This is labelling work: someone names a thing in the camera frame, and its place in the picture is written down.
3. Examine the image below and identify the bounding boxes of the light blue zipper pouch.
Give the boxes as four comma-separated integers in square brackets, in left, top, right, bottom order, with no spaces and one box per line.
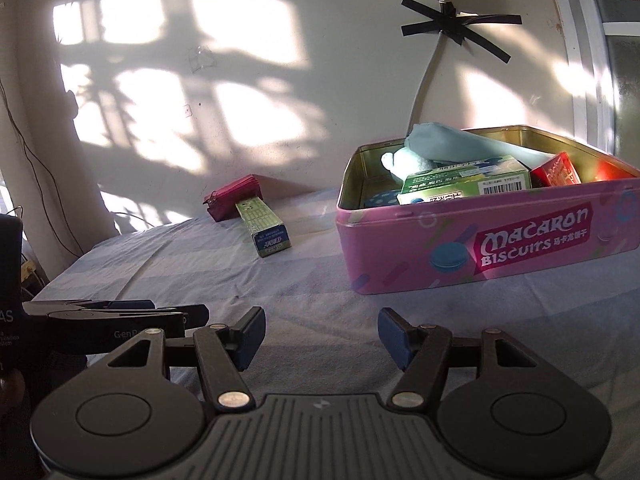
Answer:
[404,122,561,163]

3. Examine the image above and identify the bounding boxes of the pink biscuit tin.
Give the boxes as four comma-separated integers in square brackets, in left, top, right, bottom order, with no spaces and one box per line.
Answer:
[336,125,640,296]

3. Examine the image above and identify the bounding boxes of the maroon zipper pouch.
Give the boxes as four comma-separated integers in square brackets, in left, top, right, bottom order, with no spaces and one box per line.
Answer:
[204,174,264,223]

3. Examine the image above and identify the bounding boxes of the red cardboard box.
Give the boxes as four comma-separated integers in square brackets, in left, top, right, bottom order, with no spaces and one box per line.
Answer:
[530,151,583,188]

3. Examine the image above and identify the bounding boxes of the black tape cross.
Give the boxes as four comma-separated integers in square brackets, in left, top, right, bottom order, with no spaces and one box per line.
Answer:
[401,0,523,64]

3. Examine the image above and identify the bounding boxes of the green medicine box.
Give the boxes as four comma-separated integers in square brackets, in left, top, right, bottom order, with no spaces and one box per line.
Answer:
[397,155,532,206]

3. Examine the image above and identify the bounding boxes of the black wire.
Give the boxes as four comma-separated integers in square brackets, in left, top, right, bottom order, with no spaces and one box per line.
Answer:
[0,77,86,256]

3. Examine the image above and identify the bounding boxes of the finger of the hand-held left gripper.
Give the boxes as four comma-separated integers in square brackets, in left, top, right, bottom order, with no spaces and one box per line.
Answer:
[152,304,209,333]
[27,300,156,317]

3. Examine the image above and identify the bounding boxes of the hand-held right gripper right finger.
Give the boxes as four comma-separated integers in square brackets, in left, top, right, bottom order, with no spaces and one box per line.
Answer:
[378,307,543,412]

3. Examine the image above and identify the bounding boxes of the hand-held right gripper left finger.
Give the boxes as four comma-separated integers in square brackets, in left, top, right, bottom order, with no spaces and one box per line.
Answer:
[102,306,266,413]

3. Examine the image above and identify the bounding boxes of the white window frame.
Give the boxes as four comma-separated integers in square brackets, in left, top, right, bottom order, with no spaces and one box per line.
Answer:
[542,0,618,158]

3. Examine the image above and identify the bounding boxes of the striped bed sheet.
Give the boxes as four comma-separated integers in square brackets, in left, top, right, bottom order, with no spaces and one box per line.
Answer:
[20,186,640,411]

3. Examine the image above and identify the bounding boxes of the clear tape piece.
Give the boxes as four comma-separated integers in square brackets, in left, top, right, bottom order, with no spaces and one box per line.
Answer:
[189,46,217,73]

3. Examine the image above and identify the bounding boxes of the long green cardboard box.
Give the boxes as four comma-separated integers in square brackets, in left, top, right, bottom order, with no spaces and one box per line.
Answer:
[235,197,292,259]

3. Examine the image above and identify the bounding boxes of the white power cable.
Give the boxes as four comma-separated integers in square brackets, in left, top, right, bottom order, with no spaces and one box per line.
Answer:
[409,0,451,133]

